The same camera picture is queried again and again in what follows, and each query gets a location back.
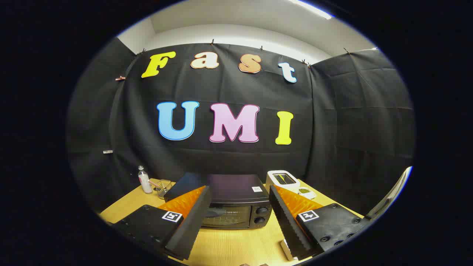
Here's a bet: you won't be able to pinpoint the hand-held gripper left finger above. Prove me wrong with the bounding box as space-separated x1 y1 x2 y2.
111 185 212 261

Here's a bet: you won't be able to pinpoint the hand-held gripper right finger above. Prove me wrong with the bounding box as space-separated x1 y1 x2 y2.
269 185 370 261

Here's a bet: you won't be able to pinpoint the black toaster oven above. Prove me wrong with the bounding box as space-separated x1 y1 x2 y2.
164 172 273 230

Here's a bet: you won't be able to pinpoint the white pop-up toaster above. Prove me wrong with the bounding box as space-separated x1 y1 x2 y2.
265 170 300 194

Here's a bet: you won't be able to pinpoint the clear container with pink straw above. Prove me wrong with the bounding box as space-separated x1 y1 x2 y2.
149 179 173 200

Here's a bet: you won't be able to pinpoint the grey chair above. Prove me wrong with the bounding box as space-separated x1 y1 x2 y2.
366 166 412 220

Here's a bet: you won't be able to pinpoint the black backdrop cloth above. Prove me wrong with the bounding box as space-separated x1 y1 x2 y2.
67 37 416 218

